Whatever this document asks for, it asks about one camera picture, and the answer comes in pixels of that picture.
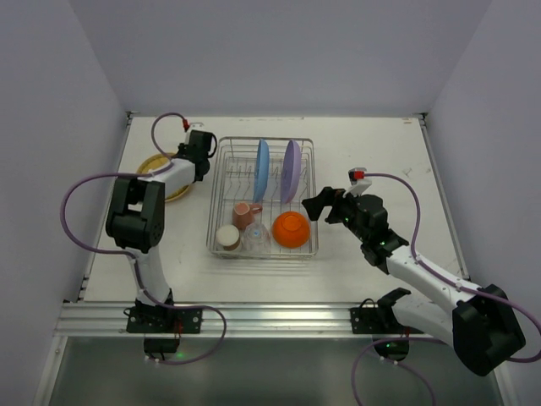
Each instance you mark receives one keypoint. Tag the tan plastic plate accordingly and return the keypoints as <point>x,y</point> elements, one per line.
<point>177,174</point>

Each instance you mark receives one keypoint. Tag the blue plate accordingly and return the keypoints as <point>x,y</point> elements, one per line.
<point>261,172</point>

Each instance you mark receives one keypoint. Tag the orange bowl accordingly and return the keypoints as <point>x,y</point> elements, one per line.
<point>291,230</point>

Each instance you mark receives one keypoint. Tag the white brown cup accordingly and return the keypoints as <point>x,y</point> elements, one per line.
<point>228,238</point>

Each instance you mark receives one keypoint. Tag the aluminium mounting rail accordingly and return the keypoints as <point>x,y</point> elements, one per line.
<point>244,320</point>

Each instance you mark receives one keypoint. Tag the metal wire dish rack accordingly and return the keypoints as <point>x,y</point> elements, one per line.
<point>234,182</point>

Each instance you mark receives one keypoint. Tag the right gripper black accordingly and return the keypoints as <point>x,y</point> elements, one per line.
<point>334,206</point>

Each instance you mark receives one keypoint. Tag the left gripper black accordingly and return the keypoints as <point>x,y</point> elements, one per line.
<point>186,151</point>

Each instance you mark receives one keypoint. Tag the clear glass cup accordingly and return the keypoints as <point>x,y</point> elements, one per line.
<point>257,239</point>

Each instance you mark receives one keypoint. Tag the pink mug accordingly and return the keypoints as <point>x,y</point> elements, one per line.
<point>243,214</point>

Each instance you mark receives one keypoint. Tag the purple plate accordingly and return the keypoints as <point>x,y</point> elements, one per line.
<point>290,173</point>

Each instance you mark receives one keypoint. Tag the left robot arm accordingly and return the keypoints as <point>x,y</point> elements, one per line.
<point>136,214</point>

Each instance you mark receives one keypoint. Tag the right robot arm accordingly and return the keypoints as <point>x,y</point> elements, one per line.
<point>476,322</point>

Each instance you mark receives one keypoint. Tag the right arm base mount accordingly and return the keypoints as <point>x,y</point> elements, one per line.
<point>376,318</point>

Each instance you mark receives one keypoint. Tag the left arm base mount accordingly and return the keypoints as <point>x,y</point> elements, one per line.
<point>145,319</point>

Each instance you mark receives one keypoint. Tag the green woven pattern plate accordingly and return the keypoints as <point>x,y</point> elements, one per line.
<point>154,162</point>

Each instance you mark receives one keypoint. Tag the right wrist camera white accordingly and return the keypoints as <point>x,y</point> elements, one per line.
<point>359,182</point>

